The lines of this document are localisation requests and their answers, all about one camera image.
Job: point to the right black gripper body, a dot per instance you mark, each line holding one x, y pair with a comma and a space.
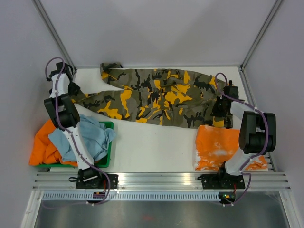
218, 110

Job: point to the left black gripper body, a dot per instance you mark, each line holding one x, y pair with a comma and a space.
72, 88

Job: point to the camouflage trousers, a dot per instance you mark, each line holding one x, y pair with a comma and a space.
165, 97

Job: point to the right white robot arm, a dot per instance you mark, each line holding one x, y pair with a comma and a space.
257, 136

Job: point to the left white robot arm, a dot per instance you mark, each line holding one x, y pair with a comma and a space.
65, 117

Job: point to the folded orange trousers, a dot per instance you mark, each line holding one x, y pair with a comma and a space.
214, 146

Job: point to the light blue garment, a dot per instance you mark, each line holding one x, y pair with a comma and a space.
96, 135

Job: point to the orange garment in bin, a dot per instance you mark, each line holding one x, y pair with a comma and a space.
44, 152

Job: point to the green plastic bin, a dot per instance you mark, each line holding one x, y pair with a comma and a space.
103, 163

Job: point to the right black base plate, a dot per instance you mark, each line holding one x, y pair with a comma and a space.
226, 182

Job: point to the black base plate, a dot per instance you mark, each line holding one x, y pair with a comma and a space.
226, 182
92, 179

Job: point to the aluminium rail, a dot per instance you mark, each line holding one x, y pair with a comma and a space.
160, 181

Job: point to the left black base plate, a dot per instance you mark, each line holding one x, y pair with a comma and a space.
92, 179

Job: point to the white slotted cable duct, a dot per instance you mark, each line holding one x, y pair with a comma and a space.
132, 196

